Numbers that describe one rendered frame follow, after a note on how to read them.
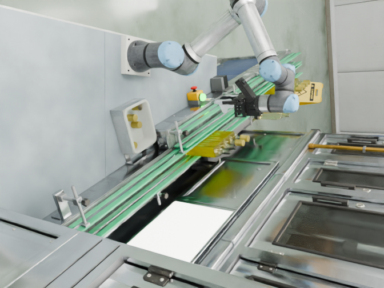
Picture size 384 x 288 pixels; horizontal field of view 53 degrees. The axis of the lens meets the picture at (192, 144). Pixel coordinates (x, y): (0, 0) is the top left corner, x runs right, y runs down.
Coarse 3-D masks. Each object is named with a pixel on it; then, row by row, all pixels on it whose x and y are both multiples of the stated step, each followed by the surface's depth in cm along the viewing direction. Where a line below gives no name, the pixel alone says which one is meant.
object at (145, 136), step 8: (136, 104) 176; (144, 104) 184; (128, 112) 182; (136, 112) 187; (144, 112) 186; (144, 120) 188; (152, 120) 186; (128, 128) 173; (136, 128) 188; (144, 128) 190; (152, 128) 188; (136, 136) 188; (144, 136) 192; (152, 136) 190; (144, 144) 186; (152, 144) 187; (136, 152) 178
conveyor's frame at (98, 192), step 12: (252, 72) 273; (228, 84) 254; (216, 96) 232; (192, 108) 217; (204, 108) 217; (168, 120) 205; (180, 120) 201; (156, 144) 202; (156, 156) 186; (120, 168) 181; (132, 168) 178; (144, 168) 178; (108, 180) 171; (120, 180) 169; (84, 192) 164; (96, 192) 162; (108, 192) 161; (72, 204) 156; (96, 204) 155; (48, 216) 150; (72, 216) 147
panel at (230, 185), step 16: (224, 160) 213; (240, 160) 207; (256, 160) 203; (208, 176) 198; (224, 176) 195; (240, 176) 191; (256, 176) 188; (192, 192) 185; (208, 192) 182; (224, 192) 180; (240, 192) 177; (256, 192) 176; (224, 208) 165; (240, 208) 164; (224, 224) 154; (128, 240) 157
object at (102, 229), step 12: (240, 120) 240; (192, 156) 202; (180, 168) 191; (156, 180) 183; (168, 180) 181; (144, 192) 174; (156, 192) 173; (132, 204) 166; (120, 216) 158; (96, 228) 153; (108, 228) 151
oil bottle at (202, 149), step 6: (198, 144) 200; (204, 144) 198; (210, 144) 196; (216, 144) 195; (192, 150) 200; (198, 150) 197; (204, 150) 195; (210, 150) 193; (216, 150) 191; (204, 156) 197; (210, 156) 194; (216, 156) 193
